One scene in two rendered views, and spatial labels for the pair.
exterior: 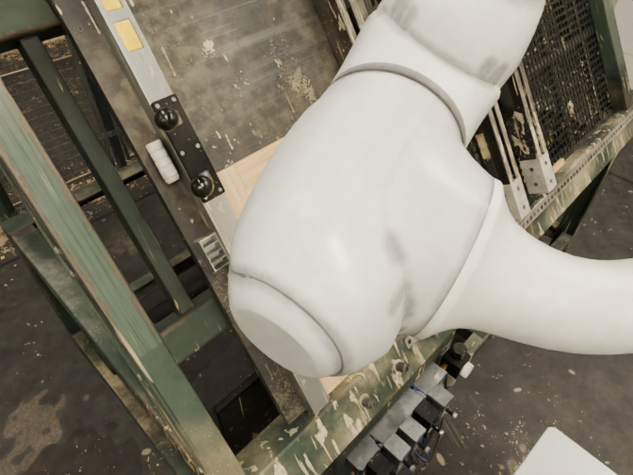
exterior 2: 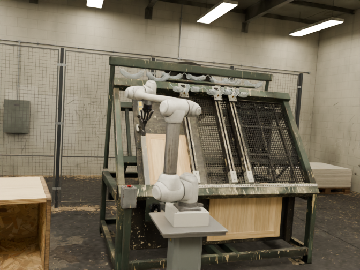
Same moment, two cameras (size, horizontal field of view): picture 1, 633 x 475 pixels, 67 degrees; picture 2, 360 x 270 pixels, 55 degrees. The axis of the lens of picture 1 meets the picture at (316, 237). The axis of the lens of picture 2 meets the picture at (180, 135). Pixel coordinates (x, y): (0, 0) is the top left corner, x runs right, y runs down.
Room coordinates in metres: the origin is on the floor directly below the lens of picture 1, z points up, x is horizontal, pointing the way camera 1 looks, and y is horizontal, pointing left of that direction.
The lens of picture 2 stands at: (-2.25, -1.69, 1.59)
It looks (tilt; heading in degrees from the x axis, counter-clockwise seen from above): 4 degrees down; 26
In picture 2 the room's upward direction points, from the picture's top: 4 degrees clockwise
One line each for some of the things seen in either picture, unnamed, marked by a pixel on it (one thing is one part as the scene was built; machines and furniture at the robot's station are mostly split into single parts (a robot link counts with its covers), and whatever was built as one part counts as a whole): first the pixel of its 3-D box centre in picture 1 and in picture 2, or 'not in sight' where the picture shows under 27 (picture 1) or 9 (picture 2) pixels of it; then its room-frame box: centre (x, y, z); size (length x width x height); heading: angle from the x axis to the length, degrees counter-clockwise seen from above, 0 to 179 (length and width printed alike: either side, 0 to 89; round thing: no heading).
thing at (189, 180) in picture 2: not in sight; (187, 187); (0.17, -0.58, 1.02); 0.18 x 0.16 x 0.22; 157
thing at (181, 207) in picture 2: not in sight; (189, 204); (0.19, -0.59, 0.88); 0.22 x 0.18 x 0.06; 134
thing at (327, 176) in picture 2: not in sight; (291, 177); (5.97, -0.50, 0.28); 2.45 x 1.03 x 0.56; 133
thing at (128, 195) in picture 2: not in sight; (128, 197); (0.20, -0.01, 0.84); 0.12 x 0.12 x 0.18; 46
